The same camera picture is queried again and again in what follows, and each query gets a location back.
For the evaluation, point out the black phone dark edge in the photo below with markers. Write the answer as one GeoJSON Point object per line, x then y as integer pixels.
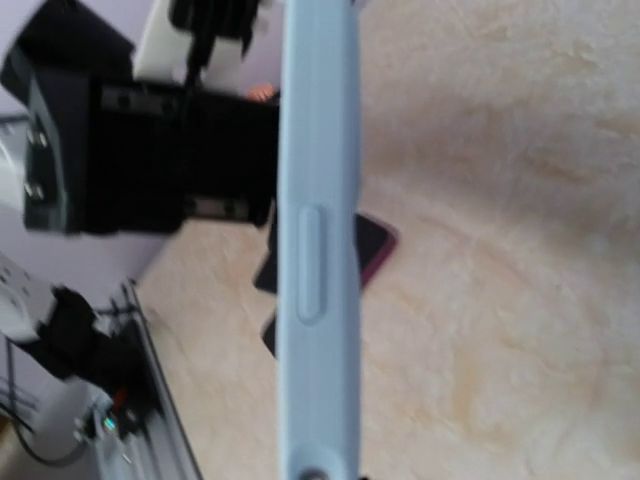
{"type": "Point", "coordinates": [375, 241]}

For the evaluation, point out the light blue phone case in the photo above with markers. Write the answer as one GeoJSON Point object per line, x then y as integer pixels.
{"type": "Point", "coordinates": [318, 310]}

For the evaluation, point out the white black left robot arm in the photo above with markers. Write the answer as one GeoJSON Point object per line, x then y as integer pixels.
{"type": "Point", "coordinates": [138, 138]}

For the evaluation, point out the black phone green edge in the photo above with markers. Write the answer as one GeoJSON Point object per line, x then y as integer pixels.
{"type": "Point", "coordinates": [265, 279]}

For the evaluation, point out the red white patterned bowl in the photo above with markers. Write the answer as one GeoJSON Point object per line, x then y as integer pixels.
{"type": "Point", "coordinates": [264, 92]}

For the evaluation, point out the front aluminium rail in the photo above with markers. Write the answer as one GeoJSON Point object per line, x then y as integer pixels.
{"type": "Point", "coordinates": [140, 437]}

